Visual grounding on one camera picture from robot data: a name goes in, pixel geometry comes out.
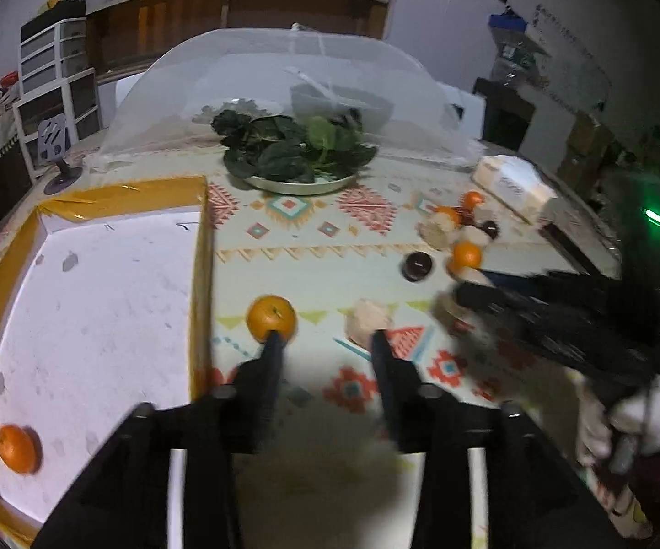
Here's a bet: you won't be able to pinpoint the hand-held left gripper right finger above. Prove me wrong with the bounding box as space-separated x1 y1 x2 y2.
370 330 628 549

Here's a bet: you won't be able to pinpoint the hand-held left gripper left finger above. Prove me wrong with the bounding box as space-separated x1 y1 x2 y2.
32 328 288 549

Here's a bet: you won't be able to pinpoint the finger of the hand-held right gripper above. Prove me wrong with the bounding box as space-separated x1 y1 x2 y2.
458 268 553 299
452 285 559 334

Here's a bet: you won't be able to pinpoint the white foam tray yellow tape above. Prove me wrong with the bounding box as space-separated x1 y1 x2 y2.
0 176 216 547

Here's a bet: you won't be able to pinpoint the person's right hand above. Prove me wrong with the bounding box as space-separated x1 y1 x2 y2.
574 374 660 470

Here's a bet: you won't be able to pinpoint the white paper box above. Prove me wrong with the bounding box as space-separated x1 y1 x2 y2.
471 154 559 225

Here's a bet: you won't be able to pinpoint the dark cabinet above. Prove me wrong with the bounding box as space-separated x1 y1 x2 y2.
472 77 537 152

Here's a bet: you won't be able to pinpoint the pale plate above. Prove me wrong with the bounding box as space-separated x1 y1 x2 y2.
243 167 363 196

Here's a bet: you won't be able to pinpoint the cardboard boxes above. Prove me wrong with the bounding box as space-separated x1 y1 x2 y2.
555 110 617 195

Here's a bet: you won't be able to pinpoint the dark leafy greens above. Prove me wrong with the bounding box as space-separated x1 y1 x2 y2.
211 108 379 185

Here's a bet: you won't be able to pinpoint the whiteboard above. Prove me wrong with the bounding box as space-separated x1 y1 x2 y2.
527 3 613 116

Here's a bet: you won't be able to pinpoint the dark bowl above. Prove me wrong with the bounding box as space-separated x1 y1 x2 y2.
290 81 396 129

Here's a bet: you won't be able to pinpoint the white mesh food cover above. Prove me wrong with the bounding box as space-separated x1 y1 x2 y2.
91 24 484 177

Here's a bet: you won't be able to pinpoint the grey phone holder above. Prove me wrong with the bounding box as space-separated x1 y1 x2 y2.
37 114 83 195

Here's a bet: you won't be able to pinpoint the white plastic drawer unit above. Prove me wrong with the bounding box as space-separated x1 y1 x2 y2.
14 16 103 179

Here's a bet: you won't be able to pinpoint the wooden wall cabinet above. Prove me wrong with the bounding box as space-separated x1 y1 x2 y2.
81 0 391 78

